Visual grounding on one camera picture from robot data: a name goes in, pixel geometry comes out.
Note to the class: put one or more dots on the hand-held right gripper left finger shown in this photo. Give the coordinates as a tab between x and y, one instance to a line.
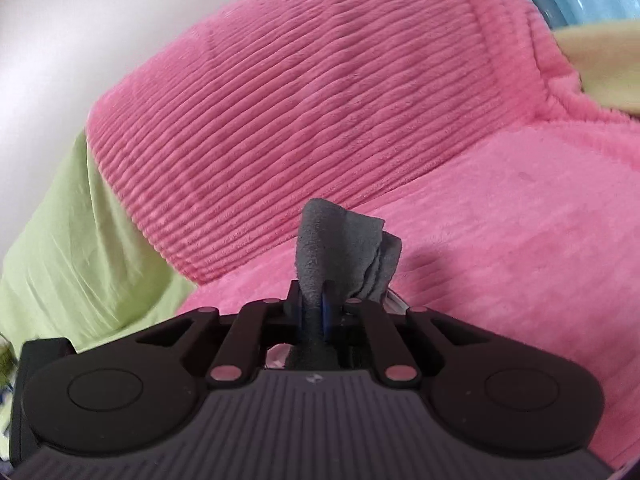
296	312

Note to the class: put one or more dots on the light green bed sheet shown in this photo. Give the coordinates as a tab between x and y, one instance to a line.
75	260

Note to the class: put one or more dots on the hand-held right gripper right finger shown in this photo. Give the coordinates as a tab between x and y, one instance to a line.
327	312

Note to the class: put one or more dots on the grey microfibre cloth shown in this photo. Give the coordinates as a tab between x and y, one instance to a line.
330	240

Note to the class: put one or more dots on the pink ribbed plush blanket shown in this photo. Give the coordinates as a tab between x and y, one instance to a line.
350	110

